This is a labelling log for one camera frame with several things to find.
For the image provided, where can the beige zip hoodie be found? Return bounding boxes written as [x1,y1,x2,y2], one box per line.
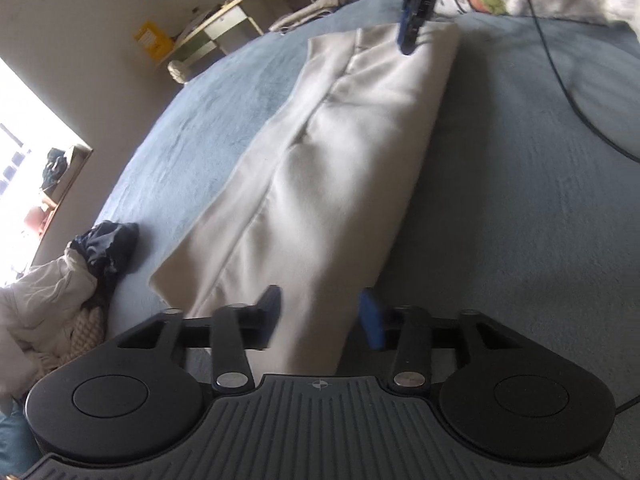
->
[150,23,460,377]

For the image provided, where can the dark clothes on windowsill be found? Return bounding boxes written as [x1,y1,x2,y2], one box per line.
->
[41,148,68,191]

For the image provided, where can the folded beige garment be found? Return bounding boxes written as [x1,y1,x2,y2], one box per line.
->
[269,0,354,34]

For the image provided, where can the dark furry garment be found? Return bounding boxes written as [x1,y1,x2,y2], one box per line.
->
[68,221,139,310]

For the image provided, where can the checked pink cloth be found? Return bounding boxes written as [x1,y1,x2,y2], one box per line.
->
[40,307,106,375]

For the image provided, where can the grey-blue bed blanket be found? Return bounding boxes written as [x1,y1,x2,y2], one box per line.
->
[101,0,639,403]

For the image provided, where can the cream side desk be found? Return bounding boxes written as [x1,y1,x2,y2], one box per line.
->
[155,0,278,67]

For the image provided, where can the pale beige crumpled garment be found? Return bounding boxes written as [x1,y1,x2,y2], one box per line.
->
[1,248,96,414]

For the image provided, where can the blue duvet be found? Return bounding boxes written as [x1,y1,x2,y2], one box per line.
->
[0,403,42,478]

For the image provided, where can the yellow box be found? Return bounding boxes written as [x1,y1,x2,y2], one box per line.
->
[134,21,175,63]

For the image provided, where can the black cable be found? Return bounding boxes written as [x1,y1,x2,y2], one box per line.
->
[514,0,640,166]

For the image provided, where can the cream bed post knob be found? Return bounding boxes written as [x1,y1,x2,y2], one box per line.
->
[167,60,193,86]

